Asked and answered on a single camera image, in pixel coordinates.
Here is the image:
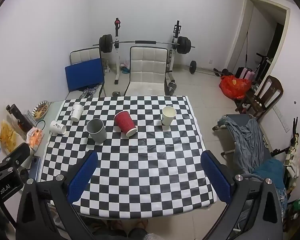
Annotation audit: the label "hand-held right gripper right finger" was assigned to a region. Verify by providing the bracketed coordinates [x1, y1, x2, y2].
[201, 150, 284, 240]

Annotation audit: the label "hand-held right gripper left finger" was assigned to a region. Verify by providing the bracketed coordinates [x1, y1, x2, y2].
[15, 150, 99, 240]

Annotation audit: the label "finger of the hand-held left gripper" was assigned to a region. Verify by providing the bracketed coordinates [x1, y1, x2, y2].
[0, 142, 32, 173]

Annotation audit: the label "red paper cup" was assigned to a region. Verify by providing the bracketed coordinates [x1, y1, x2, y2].
[114, 110, 137, 138]

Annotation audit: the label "grey cup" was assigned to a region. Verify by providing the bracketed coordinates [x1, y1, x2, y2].
[86, 119, 107, 144]

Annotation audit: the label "short white printed cup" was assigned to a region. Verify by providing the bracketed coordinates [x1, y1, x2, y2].
[49, 120, 67, 136]

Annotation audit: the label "tall white printed cup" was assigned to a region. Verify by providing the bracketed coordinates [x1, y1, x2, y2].
[70, 103, 84, 122]

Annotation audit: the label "cream paper cup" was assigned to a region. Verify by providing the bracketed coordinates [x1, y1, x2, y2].
[161, 106, 177, 126]

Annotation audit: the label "yellow snack bag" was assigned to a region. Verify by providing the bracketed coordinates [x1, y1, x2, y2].
[0, 120, 22, 153]

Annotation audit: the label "orange snack packet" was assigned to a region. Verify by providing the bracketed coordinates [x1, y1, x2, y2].
[26, 127, 45, 149]

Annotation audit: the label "dark sauce bottle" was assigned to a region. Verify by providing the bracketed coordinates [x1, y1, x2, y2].
[6, 104, 38, 134]

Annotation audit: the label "grey cloth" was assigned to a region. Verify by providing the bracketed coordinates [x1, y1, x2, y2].
[217, 116, 265, 174]

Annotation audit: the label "folding cot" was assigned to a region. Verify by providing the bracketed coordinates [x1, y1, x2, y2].
[212, 114, 272, 160]

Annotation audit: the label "teal cloth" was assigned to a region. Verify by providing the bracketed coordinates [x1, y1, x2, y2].
[251, 158, 286, 188]

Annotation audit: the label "plate of snacks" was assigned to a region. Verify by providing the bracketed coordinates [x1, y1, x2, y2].
[31, 100, 50, 120]

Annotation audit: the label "person's legs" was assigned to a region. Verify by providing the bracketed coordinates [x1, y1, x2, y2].
[94, 219, 163, 240]

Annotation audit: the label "black and white checkered tablecloth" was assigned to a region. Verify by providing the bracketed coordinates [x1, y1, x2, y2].
[37, 95, 219, 215]

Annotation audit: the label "white plastic bag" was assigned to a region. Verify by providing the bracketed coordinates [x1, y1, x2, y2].
[284, 145, 300, 178]

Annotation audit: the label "chrome exercise grip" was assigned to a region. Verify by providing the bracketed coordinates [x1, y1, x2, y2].
[79, 84, 103, 100]

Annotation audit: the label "black tripod stand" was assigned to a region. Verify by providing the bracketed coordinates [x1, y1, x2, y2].
[270, 117, 300, 158]

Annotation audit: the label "red plastic bag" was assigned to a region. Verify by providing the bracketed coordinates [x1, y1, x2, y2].
[219, 75, 250, 100]

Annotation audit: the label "chrome dumbbell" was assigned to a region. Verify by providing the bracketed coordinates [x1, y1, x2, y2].
[166, 79, 177, 95]

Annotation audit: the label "dark wooden chair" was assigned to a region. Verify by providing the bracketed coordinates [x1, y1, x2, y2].
[235, 75, 284, 117]

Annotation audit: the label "blue board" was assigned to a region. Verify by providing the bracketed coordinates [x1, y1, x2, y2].
[65, 58, 105, 93]

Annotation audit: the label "pink suitcase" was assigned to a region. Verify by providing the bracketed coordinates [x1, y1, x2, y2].
[236, 66, 255, 81]

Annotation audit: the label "thin floor barbell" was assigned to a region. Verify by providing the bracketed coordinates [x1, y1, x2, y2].
[189, 60, 232, 77]

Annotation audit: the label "white quilted chair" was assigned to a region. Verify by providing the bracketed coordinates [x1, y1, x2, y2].
[124, 46, 168, 97]
[66, 47, 107, 100]

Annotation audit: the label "black kick scooter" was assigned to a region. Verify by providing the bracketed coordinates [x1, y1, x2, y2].
[252, 52, 272, 81]

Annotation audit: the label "white barbell rack stand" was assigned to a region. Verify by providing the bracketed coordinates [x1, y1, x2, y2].
[112, 18, 122, 85]
[165, 20, 183, 81]

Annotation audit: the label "barbell with black plates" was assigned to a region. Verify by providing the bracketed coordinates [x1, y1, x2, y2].
[99, 34, 196, 55]

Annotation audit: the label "white wall power strip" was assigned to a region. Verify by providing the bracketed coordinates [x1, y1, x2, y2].
[272, 105, 290, 133]

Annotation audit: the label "black hanging strap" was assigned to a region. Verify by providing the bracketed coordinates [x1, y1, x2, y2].
[244, 31, 249, 63]

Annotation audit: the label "door frame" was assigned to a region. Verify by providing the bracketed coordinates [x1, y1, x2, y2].
[225, 0, 290, 80]

